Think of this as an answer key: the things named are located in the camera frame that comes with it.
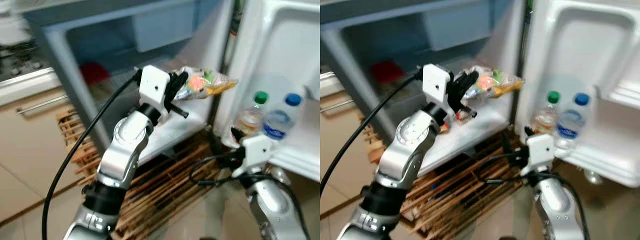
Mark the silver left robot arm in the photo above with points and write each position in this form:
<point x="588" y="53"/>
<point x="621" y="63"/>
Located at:
<point x="405" y="150"/>
<point x="122" y="150"/>

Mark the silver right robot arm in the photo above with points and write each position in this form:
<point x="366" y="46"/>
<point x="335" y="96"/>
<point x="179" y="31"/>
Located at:
<point x="555" y="210"/>
<point x="275" y="210"/>

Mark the grey fridge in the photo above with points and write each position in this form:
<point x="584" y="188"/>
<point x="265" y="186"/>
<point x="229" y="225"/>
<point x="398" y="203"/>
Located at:
<point x="150" y="25"/>
<point x="450" y="25"/>

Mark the white fridge door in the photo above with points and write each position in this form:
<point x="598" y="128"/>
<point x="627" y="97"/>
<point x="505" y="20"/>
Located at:
<point x="585" y="50"/>
<point x="280" y="50"/>

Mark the green cap plastic bottle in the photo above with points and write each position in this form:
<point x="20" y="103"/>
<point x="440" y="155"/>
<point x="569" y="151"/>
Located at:
<point x="252" y="117"/>
<point x="546" y="120"/>

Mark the blue cap water bottle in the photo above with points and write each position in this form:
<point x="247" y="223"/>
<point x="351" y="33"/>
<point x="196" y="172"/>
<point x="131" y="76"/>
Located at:
<point x="572" y="122"/>
<point x="280" y="122"/>

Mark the wooden slatted rack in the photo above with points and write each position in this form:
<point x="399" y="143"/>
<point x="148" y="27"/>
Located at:
<point x="165" y="185"/>
<point x="450" y="195"/>

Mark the red food pack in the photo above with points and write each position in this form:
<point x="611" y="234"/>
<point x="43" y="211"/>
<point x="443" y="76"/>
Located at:
<point x="387" y="72"/>
<point x="94" y="72"/>

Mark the beige kitchen cabinet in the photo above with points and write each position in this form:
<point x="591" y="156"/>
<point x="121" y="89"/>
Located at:
<point x="30" y="145"/>

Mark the black gas stove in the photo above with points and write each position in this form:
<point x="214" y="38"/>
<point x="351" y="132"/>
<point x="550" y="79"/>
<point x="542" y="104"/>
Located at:
<point x="20" y="62"/>

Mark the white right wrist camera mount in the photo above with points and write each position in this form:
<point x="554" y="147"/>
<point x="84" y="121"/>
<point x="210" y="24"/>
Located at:
<point x="257" y="147"/>
<point x="540" y="150"/>

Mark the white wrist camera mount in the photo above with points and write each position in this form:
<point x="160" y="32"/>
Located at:
<point x="152" y="87"/>
<point x="435" y="85"/>
<point x="257" y="147"/>
<point x="540" y="150"/>

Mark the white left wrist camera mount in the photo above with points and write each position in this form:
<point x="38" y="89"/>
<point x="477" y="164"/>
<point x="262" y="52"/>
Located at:
<point x="152" y="87"/>
<point x="435" y="85"/>

